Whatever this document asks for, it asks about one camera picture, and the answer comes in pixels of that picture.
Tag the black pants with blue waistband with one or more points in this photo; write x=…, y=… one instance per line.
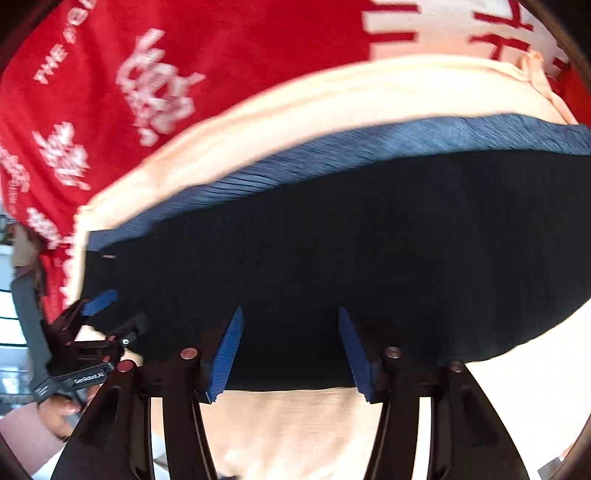
x=369, y=254

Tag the person's left hand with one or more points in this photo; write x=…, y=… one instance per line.
x=60, y=413

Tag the red printed blanket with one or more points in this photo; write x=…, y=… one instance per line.
x=231, y=46

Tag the person's left forearm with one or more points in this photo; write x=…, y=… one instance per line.
x=23, y=434

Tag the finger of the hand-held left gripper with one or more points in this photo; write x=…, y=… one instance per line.
x=134, y=328
x=100, y=302

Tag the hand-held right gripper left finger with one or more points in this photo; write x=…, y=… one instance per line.
x=227, y=357

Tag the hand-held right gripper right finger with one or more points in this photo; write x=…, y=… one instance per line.
x=355, y=357

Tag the cream blanket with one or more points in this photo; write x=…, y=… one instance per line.
x=300, y=115

